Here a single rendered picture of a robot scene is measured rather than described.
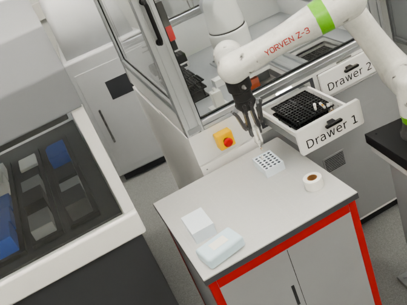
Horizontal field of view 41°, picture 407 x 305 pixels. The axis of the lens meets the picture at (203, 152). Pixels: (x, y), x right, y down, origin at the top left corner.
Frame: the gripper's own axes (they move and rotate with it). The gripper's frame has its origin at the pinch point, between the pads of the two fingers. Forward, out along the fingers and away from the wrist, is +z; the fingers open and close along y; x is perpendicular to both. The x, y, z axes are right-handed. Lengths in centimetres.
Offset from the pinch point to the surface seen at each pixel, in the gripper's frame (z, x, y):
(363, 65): 6, 22, 64
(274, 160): 13.7, -1.5, 3.1
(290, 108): 3.7, 12.8, 21.4
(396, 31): 86, 195, 198
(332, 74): 3, 22, 48
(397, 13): 68, 189, 198
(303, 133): 2.3, -11.8, 14.2
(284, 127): 4.7, 2.6, 12.6
